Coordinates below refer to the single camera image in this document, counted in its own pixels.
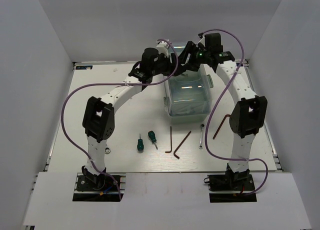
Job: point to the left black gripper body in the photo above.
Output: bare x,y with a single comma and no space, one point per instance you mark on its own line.
164,66

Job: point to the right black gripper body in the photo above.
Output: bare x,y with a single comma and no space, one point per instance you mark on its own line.
201,56

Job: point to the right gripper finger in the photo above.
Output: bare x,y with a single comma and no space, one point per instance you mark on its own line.
189,50
194,67

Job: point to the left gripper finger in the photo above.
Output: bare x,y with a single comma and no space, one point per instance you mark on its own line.
174,58
180,70

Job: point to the green plastic toolbox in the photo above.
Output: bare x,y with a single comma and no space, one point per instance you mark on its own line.
188,96

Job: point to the large brown hex key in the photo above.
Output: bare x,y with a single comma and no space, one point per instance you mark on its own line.
220,126

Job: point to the thin brown hex key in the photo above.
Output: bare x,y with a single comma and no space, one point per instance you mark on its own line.
170,142

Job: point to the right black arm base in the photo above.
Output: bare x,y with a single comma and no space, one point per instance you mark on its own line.
225,188

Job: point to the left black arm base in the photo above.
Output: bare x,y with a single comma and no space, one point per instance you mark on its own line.
98,188

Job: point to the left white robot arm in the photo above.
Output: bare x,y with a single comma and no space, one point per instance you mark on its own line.
99,115

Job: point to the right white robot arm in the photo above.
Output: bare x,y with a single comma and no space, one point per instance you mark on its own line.
249,111

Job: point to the right green stubby screwdriver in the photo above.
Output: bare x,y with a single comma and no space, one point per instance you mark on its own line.
152,137

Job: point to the green stubby screwdriver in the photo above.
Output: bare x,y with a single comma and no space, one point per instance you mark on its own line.
152,137
140,144

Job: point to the left blue label sticker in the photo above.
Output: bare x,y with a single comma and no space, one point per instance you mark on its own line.
84,67

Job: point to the small silver wrench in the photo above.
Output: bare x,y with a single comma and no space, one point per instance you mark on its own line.
202,130

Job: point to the left green stubby screwdriver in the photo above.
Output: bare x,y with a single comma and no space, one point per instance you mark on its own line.
140,144

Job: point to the medium brown hex key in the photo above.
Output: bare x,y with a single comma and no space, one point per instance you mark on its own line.
180,145

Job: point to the large silver ratchet wrench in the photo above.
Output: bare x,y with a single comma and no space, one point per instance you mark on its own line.
107,150

